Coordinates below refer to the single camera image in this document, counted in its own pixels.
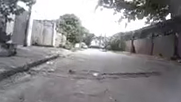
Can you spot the grey concrete pavement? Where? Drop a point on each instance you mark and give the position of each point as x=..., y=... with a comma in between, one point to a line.
x=2, y=63

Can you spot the small tree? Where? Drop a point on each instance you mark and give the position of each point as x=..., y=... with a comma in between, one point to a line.
x=88, y=38

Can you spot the long grey wall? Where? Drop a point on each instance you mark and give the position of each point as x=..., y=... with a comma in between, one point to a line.
x=163, y=44

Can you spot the round green tree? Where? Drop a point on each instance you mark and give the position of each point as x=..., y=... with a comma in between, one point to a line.
x=70, y=27

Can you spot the dark kerb gutter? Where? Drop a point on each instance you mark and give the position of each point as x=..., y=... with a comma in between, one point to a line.
x=19, y=69

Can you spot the pale wall with gate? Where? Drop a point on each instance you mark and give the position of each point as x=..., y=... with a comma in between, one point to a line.
x=43, y=32

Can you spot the overhanging tree crown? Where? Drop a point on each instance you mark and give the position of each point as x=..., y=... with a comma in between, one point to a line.
x=135, y=4

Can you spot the green bushes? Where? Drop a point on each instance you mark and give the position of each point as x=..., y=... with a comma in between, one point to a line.
x=116, y=43

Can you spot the grey asphalt road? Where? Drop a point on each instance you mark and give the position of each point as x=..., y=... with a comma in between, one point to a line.
x=107, y=89

